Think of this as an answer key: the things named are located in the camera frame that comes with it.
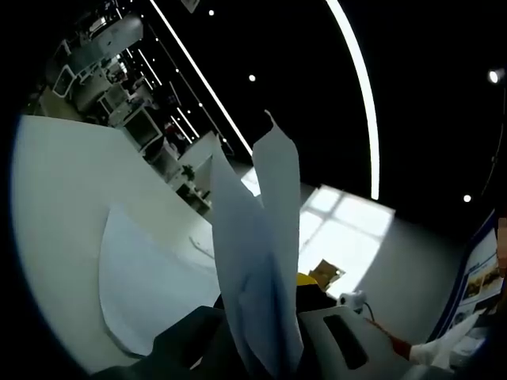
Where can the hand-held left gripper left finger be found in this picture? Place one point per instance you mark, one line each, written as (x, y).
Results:
(190, 336)

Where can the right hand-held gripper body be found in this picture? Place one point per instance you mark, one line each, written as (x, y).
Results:
(352, 300)

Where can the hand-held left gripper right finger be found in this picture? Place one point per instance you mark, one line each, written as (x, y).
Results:
(317, 297)

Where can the white cloth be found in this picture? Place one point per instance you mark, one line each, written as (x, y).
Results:
(150, 285)
(257, 237)

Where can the brown cardboard box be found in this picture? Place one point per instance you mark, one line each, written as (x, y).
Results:
(326, 273)

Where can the green potted plant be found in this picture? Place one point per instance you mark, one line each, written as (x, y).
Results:
(188, 171)

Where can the curved ceiling light strip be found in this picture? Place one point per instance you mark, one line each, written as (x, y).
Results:
(371, 118)

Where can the round ceiling spotlights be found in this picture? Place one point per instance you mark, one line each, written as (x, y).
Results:
(252, 78)

